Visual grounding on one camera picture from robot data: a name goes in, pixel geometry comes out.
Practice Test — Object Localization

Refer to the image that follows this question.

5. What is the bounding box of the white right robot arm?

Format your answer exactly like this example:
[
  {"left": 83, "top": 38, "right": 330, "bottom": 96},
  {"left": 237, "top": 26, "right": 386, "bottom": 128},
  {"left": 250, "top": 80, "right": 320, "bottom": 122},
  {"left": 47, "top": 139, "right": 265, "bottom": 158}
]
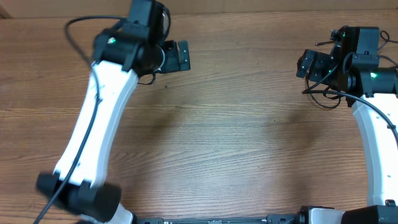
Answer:
[{"left": 266, "top": 26, "right": 397, "bottom": 223}]

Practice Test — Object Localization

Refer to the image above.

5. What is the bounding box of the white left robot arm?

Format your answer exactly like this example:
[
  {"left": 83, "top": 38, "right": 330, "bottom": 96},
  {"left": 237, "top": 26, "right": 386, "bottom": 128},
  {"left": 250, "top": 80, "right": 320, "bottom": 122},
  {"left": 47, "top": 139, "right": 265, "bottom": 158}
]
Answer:
[{"left": 36, "top": 0, "right": 190, "bottom": 223}]

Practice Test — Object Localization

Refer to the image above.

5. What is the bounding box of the black USB-C cable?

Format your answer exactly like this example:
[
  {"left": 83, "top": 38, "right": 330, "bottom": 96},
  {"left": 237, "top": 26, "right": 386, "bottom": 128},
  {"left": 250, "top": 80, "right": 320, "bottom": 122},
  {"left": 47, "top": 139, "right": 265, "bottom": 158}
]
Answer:
[{"left": 315, "top": 29, "right": 398, "bottom": 67}]

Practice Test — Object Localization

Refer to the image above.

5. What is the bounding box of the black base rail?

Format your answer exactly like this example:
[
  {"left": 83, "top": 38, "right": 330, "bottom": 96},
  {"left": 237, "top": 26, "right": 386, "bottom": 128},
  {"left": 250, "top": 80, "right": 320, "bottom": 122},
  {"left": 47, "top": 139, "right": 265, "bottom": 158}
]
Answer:
[{"left": 133, "top": 205, "right": 343, "bottom": 224}]

